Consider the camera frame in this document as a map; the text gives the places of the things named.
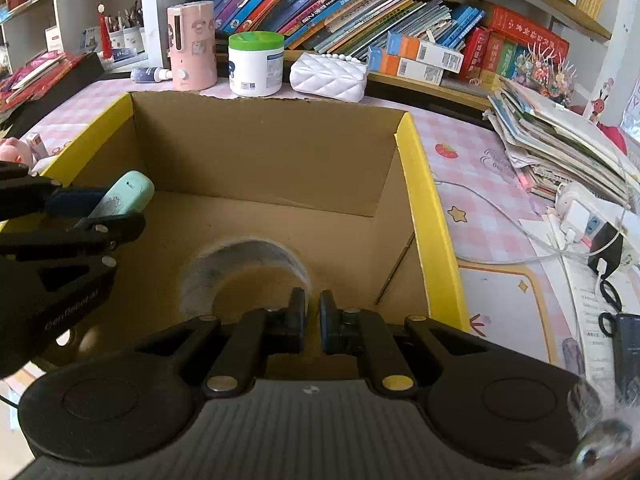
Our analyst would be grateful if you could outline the black electronic keyboard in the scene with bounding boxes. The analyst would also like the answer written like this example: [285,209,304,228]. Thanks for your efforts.
[0,52,106,127]

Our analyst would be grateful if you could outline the white jar green lid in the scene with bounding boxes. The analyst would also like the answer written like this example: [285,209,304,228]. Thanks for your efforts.
[228,31,286,98]

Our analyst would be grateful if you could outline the white quilted tissue box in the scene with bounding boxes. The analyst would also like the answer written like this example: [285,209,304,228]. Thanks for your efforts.
[289,52,370,104]

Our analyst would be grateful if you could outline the black flat device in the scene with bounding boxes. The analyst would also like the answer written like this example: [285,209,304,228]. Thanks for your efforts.
[612,312,640,397]

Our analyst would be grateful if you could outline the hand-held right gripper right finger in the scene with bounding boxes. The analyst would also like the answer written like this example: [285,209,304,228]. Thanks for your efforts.
[319,290,493,402]

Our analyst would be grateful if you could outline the small white spray bottle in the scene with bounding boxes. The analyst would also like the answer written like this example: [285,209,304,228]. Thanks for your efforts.
[130,66,174,84]

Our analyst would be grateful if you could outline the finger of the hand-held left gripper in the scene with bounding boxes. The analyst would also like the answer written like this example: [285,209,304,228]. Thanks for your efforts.
[0,212,147,261]
[0,161,108,221]

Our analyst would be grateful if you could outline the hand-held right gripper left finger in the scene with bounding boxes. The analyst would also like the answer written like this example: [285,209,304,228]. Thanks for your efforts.
[132,287,307,402]

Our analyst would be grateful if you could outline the row of leaning books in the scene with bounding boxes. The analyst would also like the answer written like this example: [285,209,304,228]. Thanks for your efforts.
[201,0,485,62]

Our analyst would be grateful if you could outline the pink checked tablecloth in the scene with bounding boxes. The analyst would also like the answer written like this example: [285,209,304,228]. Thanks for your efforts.
[27,76,592,377]

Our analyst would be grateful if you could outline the stack of magazines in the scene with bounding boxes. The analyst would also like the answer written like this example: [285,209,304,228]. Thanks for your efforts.
[483,76,640,207]

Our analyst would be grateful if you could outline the white cable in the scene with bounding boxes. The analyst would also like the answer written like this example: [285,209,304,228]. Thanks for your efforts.
[434,177,577,267]

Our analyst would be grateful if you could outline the mint green small device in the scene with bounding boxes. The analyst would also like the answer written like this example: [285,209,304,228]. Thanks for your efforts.
[87,170,155,221]

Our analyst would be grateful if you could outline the pink pig toy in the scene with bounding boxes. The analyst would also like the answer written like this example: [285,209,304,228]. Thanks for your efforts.
[0,137,37,170]

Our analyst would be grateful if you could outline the black plug adapter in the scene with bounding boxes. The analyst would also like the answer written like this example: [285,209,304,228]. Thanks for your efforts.
[587,222,624,277]

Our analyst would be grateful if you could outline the pink humidifier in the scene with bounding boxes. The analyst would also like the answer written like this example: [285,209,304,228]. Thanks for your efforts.
[167,1,219,91]

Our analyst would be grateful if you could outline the black scissors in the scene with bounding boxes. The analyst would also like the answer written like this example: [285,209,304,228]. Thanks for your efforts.
[597,279,624,337]

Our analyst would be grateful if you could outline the yellow cardboard box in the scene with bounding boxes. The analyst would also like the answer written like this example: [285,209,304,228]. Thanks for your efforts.
[30,91,472,378]

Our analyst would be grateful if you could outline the white shelf unit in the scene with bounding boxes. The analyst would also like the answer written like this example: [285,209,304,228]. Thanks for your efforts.
[0,0,167,69]

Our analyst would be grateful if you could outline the red paper sheets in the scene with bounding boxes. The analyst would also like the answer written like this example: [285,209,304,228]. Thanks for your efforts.
[0,52,85,112]

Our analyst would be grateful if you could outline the red tassel ornament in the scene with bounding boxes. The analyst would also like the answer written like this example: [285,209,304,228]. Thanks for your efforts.
[97,3,114,59]

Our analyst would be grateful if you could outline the small white red box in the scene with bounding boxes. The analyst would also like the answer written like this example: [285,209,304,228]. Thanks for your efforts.
[25,132,49,159]

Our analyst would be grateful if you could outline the colourful ornament bunch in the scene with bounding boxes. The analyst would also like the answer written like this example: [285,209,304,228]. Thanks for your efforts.
[514,41,577,107]

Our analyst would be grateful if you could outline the grey furry ring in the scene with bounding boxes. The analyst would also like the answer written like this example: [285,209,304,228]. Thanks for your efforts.
[179,237,315,322]

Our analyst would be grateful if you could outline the row of red books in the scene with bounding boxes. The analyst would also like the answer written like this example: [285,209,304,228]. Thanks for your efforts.
[459,3,571,87]

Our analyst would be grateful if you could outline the orange blue carton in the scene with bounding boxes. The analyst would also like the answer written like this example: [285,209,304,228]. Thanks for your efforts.
[385,31,466,73]
[367,46,445,86]

